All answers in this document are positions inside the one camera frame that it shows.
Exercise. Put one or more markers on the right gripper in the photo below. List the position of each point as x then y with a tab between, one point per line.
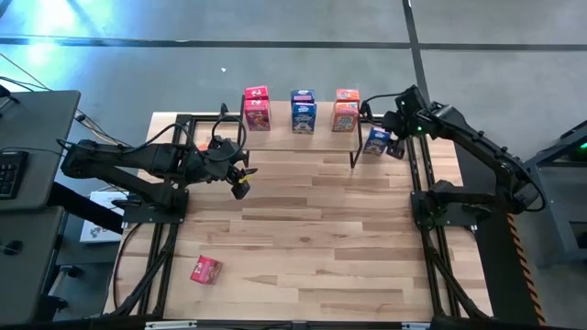
403	117

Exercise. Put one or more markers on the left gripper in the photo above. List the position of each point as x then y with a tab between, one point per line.
224	158

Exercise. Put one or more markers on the orange Mini Wheats cereal box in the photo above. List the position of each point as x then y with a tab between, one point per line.
202	147
347	95
344	117

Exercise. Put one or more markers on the blue Frosted Flakes cereal box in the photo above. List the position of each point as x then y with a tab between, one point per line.
375	141
302	95
303	118

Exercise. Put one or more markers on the red Froot Loops cereal box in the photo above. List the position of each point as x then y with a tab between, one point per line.
257	92
206	269
257	114

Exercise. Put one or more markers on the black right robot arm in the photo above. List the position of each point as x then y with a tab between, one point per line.
481	142

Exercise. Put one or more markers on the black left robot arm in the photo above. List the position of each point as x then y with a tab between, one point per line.
137	158

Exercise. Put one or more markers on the wooden shelf with black legs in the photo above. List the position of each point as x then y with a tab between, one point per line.
284	139

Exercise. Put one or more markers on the yellow tag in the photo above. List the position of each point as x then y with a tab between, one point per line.
247	176

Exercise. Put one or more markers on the black table clamp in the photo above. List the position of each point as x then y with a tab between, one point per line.
223	110
365	110

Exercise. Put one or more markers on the white printed box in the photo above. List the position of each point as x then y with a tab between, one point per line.
98	231

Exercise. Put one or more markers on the black desk support beam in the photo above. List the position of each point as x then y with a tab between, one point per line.
82	208

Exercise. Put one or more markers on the black mat with hazard stripe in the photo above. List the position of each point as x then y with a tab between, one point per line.
495	275

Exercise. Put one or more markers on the gray metal cart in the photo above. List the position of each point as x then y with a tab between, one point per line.
559	220

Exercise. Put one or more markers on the gray desk top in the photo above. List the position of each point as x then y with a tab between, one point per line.
27	275
41	119

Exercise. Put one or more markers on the black backlit keyboard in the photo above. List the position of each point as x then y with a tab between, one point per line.
11	176

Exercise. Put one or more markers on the black round knob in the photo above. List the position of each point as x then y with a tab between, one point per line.
13	247

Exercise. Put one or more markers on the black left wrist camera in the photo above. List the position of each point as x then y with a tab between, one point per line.
240	189

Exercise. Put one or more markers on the black aluminium table frame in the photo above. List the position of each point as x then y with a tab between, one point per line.
413	151

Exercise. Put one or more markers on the silver metal bracket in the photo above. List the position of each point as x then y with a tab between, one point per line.
170	326
426	326

